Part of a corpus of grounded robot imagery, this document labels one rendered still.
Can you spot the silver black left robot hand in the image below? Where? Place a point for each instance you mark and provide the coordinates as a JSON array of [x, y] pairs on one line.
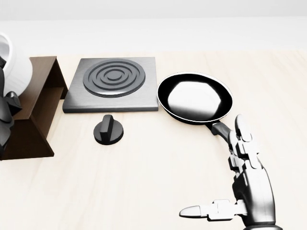
[[6, 112]]

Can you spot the flat dark stove plate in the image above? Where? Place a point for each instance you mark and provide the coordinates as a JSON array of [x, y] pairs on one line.
[[112, 95]]

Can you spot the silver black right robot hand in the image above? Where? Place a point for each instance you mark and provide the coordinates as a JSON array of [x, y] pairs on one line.
[[255, 191]]

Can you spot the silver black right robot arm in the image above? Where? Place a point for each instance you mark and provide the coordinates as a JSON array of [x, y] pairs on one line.
[[262, 228]]

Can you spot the round black knob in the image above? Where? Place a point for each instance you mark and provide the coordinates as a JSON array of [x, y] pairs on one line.
[[108, 134]]

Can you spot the brown wooden cabinet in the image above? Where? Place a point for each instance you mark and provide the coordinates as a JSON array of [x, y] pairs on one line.
[[40, 105]]

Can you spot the black frying pan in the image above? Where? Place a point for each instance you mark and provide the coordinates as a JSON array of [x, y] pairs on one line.
[[194, 95]]

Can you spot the white bowl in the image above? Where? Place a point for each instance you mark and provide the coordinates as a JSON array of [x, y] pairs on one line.
[[20, 72]]

